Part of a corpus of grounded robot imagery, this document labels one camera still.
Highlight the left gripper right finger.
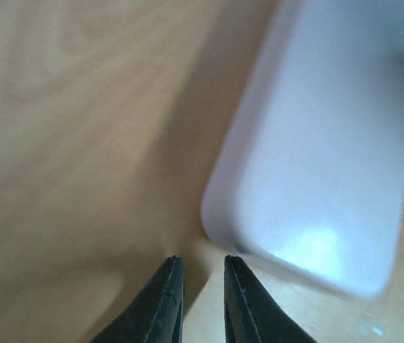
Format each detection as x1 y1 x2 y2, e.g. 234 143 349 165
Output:
224 255 315 342

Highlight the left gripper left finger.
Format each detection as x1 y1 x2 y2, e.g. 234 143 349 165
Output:
91 256 184 343

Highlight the pink glasses case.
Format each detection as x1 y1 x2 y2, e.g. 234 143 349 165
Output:
201 1 404 298

